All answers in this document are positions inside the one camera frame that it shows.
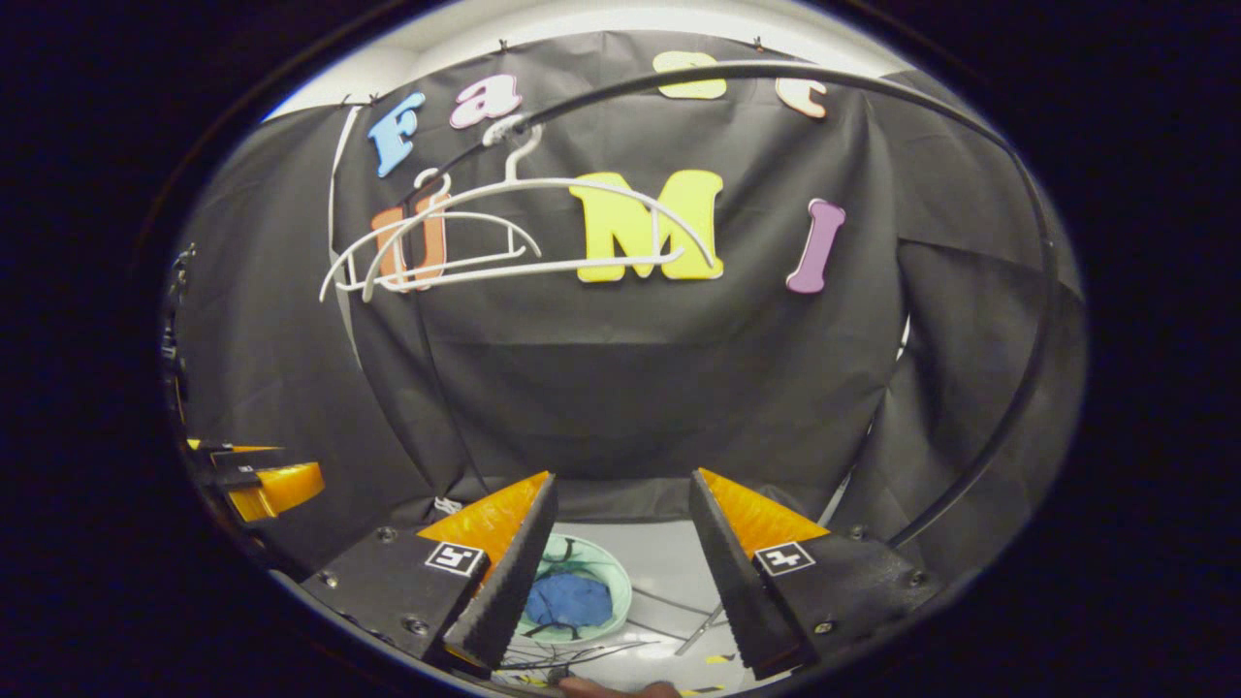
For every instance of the large white clothes hanger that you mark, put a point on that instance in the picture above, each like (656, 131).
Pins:
(511, 167)

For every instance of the small white clothes hanger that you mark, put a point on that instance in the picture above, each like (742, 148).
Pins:
(456, 214)

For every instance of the green laundry hamper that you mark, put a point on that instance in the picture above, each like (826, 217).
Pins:
(601, 567)

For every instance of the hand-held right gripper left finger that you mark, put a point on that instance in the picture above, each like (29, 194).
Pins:
(509, 591)

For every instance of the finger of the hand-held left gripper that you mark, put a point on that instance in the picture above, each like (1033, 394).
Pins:
(233, 447)
(286, 485)

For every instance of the black clothes rail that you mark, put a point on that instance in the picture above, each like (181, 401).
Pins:
(756, 68)

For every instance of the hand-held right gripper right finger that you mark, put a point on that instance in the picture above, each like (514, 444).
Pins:
(737, 591)

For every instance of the blue jacket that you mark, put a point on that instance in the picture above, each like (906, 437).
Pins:
(572, 599)

